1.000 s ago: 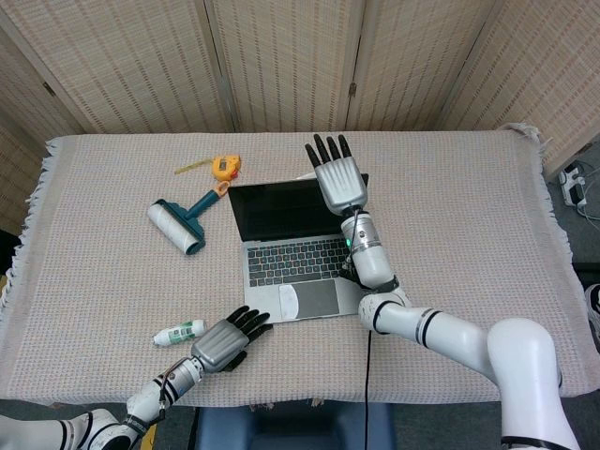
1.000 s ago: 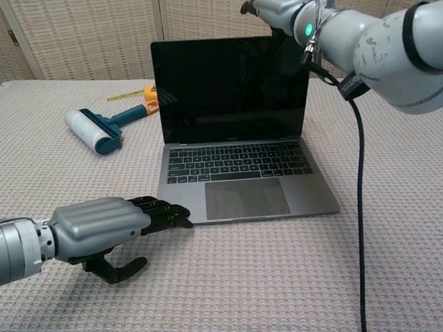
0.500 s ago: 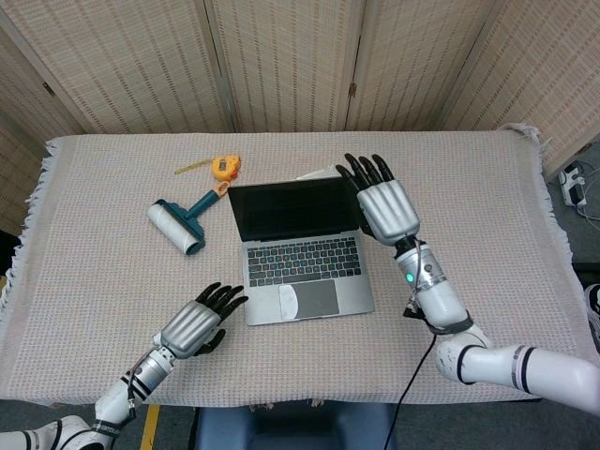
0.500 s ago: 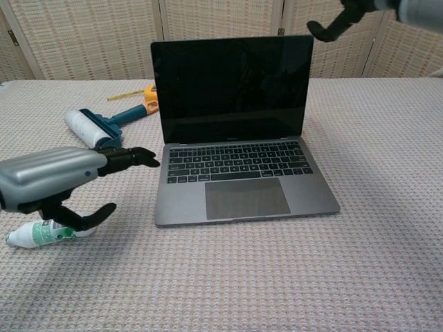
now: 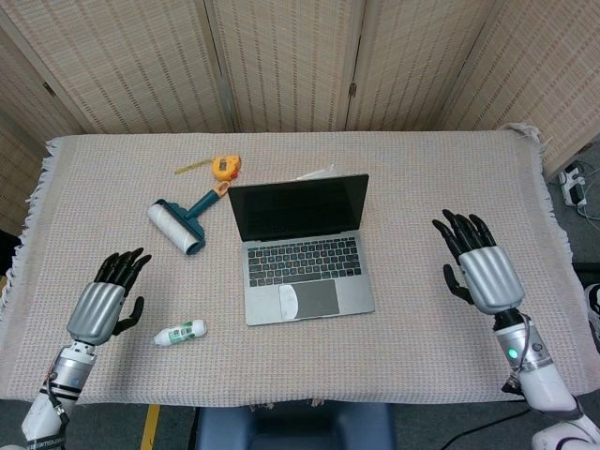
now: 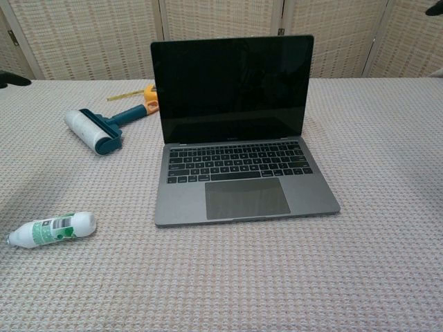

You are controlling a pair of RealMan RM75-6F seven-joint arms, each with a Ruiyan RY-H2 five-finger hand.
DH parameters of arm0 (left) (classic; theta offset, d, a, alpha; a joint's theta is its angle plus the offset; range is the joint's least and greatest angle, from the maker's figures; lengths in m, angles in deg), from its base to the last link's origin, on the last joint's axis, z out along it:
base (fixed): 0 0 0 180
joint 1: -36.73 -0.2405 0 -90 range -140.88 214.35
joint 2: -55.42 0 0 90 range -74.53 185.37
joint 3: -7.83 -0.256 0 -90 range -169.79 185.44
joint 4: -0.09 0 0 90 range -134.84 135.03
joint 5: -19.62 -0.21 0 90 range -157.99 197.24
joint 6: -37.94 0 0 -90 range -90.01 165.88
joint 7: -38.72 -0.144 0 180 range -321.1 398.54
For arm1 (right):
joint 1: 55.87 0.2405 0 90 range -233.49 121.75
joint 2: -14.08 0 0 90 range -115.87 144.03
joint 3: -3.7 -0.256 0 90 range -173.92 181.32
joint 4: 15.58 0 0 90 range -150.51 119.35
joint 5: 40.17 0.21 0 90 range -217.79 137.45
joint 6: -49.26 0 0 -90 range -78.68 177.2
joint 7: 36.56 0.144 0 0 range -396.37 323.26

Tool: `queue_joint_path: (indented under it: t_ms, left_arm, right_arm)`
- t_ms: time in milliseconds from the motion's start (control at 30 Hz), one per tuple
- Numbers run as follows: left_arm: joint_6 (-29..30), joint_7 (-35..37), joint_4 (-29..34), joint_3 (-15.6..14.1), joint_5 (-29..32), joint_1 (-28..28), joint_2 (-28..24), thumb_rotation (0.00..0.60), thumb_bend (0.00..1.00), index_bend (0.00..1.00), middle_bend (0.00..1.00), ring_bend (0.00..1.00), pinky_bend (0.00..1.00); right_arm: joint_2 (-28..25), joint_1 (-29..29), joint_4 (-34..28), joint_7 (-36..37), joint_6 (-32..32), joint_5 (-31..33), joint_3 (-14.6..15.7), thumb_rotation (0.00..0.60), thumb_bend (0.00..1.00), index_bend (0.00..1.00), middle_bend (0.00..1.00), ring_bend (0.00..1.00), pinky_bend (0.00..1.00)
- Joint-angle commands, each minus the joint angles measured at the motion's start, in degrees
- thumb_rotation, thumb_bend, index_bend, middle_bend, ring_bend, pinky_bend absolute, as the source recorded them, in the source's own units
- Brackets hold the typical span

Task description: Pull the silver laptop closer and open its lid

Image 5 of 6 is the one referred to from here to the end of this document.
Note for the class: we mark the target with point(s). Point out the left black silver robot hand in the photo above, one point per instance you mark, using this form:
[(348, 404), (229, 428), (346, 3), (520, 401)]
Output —
[(96, 311)]

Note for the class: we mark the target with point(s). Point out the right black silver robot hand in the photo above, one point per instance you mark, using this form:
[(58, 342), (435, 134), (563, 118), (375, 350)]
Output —
[(492, 281)]

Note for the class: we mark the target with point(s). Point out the silver laptop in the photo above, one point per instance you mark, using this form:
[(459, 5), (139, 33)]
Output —
[(300, 211)]

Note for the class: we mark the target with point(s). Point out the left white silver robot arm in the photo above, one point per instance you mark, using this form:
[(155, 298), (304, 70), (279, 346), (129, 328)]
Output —
[(56, 394)]

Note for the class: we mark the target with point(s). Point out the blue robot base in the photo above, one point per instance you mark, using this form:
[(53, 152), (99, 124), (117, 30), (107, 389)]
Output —
[(290, 429)]

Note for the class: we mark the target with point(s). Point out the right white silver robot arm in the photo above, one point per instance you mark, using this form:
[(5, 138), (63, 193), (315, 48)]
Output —
[(539, 375)]

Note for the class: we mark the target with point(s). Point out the white green plastic bottle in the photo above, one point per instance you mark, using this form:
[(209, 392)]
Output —
[(180, 333)]

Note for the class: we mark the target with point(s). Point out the white black sneaker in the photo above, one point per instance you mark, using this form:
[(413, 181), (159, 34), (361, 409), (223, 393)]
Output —
[(594, 309)]

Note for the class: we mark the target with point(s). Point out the beige woven tablecloth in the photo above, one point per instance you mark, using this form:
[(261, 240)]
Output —
[(412, 351)]

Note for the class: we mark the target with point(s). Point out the teal white lint roller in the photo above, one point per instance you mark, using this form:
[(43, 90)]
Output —
[(173, 227)]

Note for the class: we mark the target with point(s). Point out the white power strip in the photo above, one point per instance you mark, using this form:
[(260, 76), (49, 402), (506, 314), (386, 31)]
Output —
[(574, 185)]

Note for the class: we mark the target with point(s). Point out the yellow tape measure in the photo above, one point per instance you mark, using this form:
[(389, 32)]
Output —
[(224, 168)]

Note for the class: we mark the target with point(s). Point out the bundle of clear plastic straws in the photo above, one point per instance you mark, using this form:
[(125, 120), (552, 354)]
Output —
[(316, 173)]

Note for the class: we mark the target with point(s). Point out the brass screen hinge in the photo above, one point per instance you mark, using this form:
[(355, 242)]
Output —
[(353, 89), (47, 88)]

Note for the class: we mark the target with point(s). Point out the woven folding screen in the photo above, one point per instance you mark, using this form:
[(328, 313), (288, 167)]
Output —
[(290, 61)]

